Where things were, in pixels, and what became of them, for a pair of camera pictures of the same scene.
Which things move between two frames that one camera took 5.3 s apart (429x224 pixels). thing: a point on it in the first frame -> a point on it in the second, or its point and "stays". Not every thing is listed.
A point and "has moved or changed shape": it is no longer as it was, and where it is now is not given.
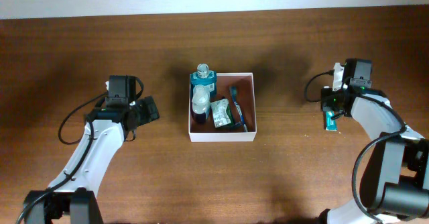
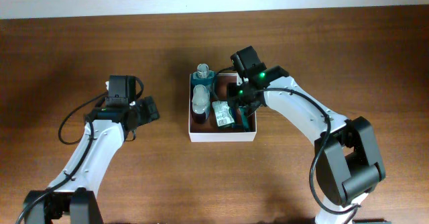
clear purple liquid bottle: (201, 103) stays
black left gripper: (149, 111) stays
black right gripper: (327, 101) -> (234, 98)
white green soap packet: (222, 117) stays
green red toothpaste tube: (329, 123) has moved or changed shape
